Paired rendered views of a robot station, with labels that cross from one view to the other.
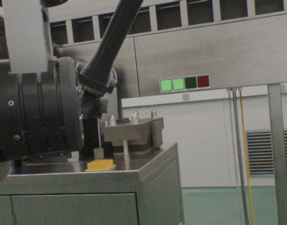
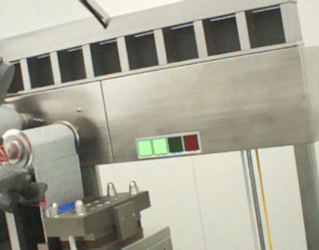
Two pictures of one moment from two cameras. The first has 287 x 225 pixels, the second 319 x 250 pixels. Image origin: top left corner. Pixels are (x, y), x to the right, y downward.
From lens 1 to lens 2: 92 cm
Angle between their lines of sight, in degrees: 14
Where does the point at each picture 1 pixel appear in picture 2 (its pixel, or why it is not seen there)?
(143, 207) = not seen: outside the picture
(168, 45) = (143, 91)
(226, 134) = not seen: outside the picture
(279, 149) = (313, 233)
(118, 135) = (59, 230)
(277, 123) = (308, 196)
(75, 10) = (30, 45)
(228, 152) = not seen: outside the picture
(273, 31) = (274, 72)
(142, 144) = (93, 240)
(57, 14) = (10, 52)
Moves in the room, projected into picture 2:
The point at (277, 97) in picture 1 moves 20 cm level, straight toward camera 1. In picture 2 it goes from (305, 158) to (282, 169)
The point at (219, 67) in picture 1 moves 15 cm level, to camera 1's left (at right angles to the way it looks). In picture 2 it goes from (210, 123) to (166, 129)
